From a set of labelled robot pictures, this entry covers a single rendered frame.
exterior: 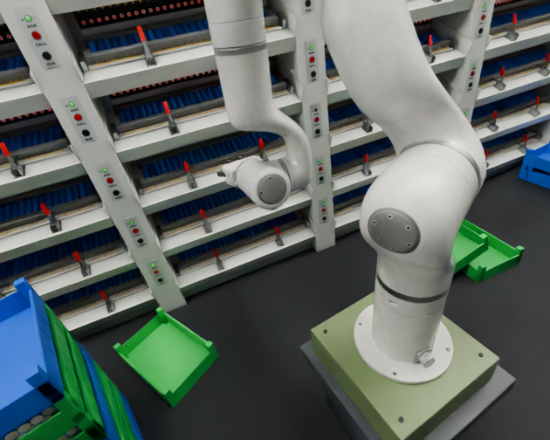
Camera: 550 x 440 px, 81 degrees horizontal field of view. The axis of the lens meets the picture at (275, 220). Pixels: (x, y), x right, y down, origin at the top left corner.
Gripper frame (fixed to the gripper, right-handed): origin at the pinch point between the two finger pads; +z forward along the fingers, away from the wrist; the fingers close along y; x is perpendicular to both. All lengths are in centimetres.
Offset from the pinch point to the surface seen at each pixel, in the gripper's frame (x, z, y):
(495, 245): -61, -6, 92
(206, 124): 11.1, 16.5, -2.7
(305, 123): 2.7, 17.0, 30.2
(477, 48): 12, 15, 105
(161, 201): -8.6, 19.4, -23.9
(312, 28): 30.0, 11.1, 35.6
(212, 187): -9.5, 20.1, -6.6
